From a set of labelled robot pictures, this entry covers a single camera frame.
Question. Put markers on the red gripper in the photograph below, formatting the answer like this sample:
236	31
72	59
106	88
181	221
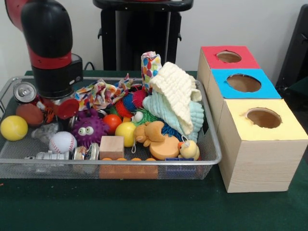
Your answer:
67	109

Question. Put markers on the clear plastic blue label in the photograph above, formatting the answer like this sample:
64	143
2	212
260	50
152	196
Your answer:
45	132

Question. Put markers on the multicolour polka dot cloth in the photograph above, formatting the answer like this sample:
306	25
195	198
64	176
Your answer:
101	94
150	66

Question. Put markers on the open-top silver can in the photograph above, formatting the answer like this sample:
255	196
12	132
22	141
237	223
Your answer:
86	152

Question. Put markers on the crushed clear plastic bottle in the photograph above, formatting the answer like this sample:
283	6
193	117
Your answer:
48	156

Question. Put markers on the cream knit cloth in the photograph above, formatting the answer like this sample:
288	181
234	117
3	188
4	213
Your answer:
176	91

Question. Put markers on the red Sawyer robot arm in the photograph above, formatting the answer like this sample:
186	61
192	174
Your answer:
48	43

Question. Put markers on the shallow clear mesh bin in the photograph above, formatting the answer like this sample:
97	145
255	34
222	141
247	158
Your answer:
211	144

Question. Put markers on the wooden box with three holes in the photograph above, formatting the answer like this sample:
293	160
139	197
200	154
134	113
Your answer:
262	154

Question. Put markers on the purple googly-eyed monster toy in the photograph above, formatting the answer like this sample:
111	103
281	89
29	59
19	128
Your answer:
90	130

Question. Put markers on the white baseball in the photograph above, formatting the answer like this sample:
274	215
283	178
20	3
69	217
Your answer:
62	142

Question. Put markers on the brown toy football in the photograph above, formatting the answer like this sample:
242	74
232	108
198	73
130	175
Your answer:
30	114

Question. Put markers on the upright dark soda can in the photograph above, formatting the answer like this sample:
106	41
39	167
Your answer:
25	91

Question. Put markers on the small orange ball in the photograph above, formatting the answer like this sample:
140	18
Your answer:
112	123

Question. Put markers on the wooden cube block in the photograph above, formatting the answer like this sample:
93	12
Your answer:
111	147

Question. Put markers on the small yellow ball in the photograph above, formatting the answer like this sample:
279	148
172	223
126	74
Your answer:
124	134

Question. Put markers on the orange toy brick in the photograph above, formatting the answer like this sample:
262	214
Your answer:
129	169

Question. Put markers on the mint green cloth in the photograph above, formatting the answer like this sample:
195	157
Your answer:
159	109

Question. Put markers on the orange foam duck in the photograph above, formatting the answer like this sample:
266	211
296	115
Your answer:
158	143

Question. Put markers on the small yellow rubber duck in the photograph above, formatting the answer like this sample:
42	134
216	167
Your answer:
188	149

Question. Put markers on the black chair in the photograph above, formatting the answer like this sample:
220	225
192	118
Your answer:
296	53

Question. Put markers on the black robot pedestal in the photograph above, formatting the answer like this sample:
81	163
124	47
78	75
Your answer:
144	33

